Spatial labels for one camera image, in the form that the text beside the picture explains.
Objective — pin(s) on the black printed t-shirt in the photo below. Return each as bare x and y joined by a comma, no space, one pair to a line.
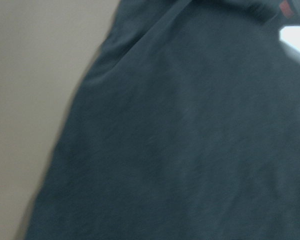
186,127

